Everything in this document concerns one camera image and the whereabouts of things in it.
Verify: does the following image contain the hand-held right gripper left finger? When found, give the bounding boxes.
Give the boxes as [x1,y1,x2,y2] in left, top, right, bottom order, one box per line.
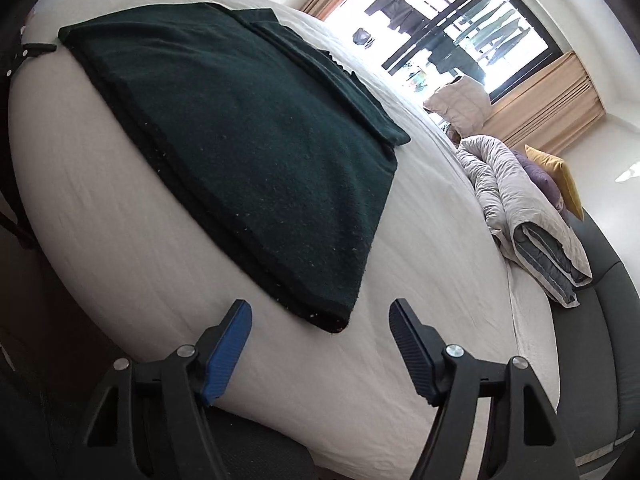
[82,299,253,480]

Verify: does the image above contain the yellow pillow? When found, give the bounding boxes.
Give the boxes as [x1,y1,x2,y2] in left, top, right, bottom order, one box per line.
[524,144,585,221]

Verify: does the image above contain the purple pillow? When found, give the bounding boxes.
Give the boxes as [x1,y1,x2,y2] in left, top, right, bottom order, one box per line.
[512,152,566,211]

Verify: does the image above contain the grey upholstered headboard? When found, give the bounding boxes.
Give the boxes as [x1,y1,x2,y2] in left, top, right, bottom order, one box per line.
[545,205,640,480]

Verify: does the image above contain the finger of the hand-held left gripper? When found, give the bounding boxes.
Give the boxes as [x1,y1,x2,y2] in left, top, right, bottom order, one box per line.
[6,42,58,81]

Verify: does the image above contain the folded grey white duvet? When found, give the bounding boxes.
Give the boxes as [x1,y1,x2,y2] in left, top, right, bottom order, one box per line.
[456,135,593,308]

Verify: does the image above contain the white padded jacket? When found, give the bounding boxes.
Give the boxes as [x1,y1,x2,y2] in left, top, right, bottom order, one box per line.
[424,76,493,133]

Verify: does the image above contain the dark green sweater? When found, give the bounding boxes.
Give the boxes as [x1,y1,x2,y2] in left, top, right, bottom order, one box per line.
[58,1,412,334]

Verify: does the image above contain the round white bed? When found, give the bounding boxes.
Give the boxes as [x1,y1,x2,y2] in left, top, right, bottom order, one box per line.
[7,0,558,466]

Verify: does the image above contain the black framed balcony door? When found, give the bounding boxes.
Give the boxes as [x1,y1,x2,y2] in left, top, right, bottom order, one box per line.
[325,0,576,106]

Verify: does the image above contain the row of hanging dark clothes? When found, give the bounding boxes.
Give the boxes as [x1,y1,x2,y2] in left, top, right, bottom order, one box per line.
[365,0,488,78]

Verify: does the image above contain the hanging grey clothes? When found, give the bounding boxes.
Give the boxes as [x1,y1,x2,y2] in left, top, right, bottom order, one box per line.
[457,0,531,55]

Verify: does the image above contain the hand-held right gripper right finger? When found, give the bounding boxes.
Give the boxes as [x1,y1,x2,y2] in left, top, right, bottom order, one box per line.
[389,298,581,480]

